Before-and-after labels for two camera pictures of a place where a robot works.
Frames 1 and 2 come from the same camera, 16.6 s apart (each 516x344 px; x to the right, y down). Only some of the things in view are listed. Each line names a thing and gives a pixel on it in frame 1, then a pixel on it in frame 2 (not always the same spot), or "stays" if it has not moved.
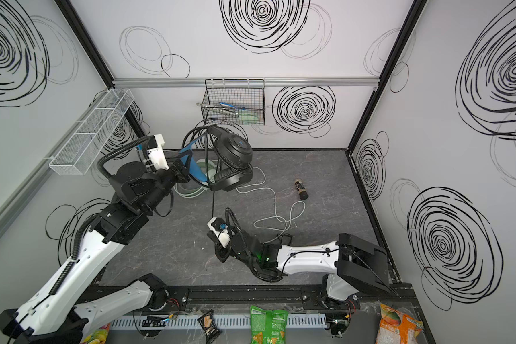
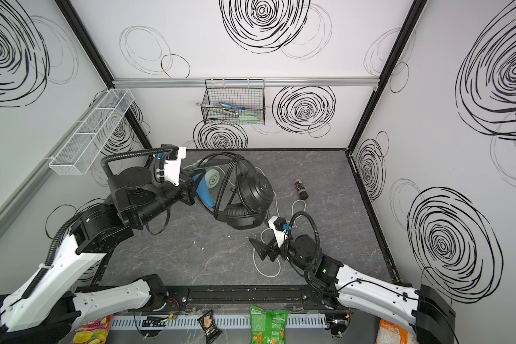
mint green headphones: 206,170 stays
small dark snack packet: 209,327 stays
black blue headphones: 221,158 to 228,187
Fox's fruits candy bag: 98,336 stays
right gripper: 223,249 to 273,248
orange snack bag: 396,327 stays
